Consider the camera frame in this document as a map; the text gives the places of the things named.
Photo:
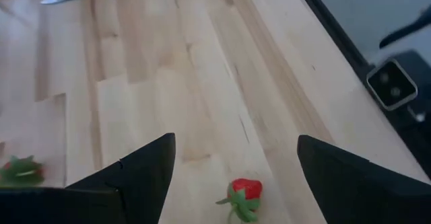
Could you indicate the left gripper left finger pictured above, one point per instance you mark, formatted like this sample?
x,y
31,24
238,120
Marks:
x,y
134,183

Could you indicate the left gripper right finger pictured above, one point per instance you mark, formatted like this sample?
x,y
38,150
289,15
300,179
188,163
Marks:
x,y
353,190

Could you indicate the red strawberry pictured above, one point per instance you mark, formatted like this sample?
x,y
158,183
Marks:
x,y
20,173
247,188

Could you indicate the black stand leg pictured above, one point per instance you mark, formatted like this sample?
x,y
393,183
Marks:
x,y
404,32

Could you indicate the black camera on mount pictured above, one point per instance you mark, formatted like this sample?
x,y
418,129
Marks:
x,y
392,84

